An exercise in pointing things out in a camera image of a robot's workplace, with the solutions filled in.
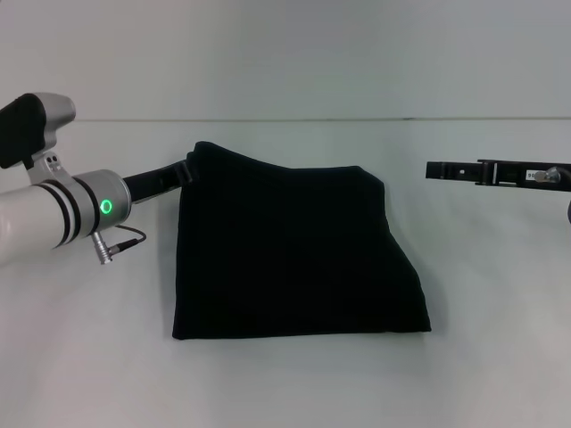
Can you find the black t-shirt with pink print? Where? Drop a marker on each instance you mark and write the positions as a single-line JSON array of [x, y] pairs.
[[290, 249]]

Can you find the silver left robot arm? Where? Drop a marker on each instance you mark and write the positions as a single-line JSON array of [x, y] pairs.
[[67, 218]]

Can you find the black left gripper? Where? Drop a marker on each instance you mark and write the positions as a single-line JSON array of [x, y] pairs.
[[151, 180]]

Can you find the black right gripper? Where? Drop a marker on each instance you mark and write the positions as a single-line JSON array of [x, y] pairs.
[[522, 177]]

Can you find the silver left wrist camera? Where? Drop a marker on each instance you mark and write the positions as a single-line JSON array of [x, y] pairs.
[[31, 129]]

